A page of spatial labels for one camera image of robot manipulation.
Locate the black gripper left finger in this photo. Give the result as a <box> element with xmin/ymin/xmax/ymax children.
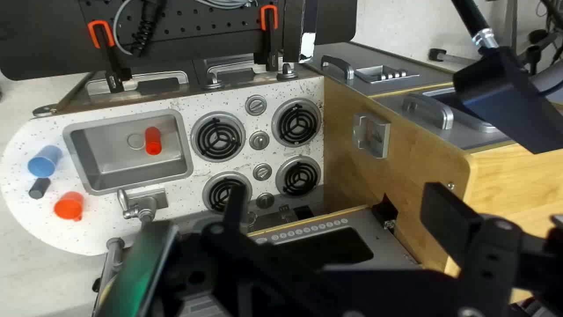
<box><xmin>198</xmin><ymin>185</ymin><xmax>305</xmax><ymax>296</ymax></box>

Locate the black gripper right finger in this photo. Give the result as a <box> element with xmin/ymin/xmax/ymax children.
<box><xmin>420</xmin><ymin>181</ymin><xmax>523</xmax><ymax>290</ymax></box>

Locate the light blue plastic cup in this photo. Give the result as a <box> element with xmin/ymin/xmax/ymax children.
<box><xmin>26</xmin><ymin>144</ymin><xmax>64</xmax><ymax>179</ymax></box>

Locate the red plastic cup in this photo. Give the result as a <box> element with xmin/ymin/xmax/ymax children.
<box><xmin>142</xmin><ymin>125</ymin><xmax>163</xmax><ymax>157</ymax></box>

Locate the white toy stove sink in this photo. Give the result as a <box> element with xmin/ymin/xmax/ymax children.
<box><xmin>0</xmin><ymin>76</ymin><xmax>326</xmax><ymax>257</ymax></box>

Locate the orange plastic cup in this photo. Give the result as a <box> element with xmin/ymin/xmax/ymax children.
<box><xmin>52</xmin><ymin>190</ymin><xmax>85</xmax><ymax>223</ymax></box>

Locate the black coil stove burner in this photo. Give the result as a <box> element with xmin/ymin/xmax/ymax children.
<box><xmin>200</xmin><ymin>171</ymin><xmax>253</xmax><ymax>215</ymax></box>
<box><xmin>270</xmin><ymin>97</ymin><xmax>323</xmax><ymax>148</ymax></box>
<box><xmin>274</xmin><ymin>155</ymin><xmax>321</xmax><ymax>199</ymax></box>
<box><xmin>189</xmin><ymin>111</ymin><xmax>247</xmax><ymax>162</ymax></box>

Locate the grey round stove knob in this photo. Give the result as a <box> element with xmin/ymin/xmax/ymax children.
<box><xmin>247</xmin><ymin>128</ymin><xmax>270</xmax><ymax>151</ymax></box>
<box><xmin>244</xmin><ymin>93</ymin><xmax>268</xmax><ymax>118</ymax></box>
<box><xmin>251</xmin><ymin>162</ymin><xmax>274</xmax><ymax>183</ymax></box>
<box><xmin>254</xmin><ymin>190</ymin><xmax>275</xmax><ymax>211</ymax></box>

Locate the grey toy microwave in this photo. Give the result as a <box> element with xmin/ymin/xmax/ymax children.
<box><xmin>251</xmin><ymin>204</ymin><xmax>423</xmax><ymax>278</ymax></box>

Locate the grey toy faucet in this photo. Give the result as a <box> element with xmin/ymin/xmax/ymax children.
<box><xmin>94</xmin><ymin>185</ymin><xmax>172</xmax><ymax>296</ymax></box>

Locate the black pole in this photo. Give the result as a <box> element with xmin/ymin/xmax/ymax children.
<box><xmin>448</xmin><ymin>0</ymin><xmax>499</xmax><ymax>54</ymax></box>

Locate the wooden toy kitchen frame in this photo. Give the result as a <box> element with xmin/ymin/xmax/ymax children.
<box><xmin>321</xmin><ymin>76</ymin><xmax>563</xmax><ymax>278</ymax></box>

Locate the metal latch bracket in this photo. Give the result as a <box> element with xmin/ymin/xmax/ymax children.
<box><xmin>351</xmin><ymin>113</ymin><xmax>392</xmax><ymax>160</ymax></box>

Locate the grey oven door handle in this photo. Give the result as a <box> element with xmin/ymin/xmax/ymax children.
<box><xmin>186</xmin><ymin>54</ymin><xmax>260</xmax><ymax>91</ymax></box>

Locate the black clamp orange handle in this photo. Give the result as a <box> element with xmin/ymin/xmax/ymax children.
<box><xmin>251</xmin><ymin>2</ymin><xmax>282</xmax><ymax>72</ymax></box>
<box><xmin>85</xmin><ymin>17</ymin><xmax>133</xmax><ymax>93</ymax></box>

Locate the black coiled cable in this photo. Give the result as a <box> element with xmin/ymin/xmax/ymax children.
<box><xmin>110</xmin><ymin>0</ymin><xmax>168</xmax><ymax>60</ymax></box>

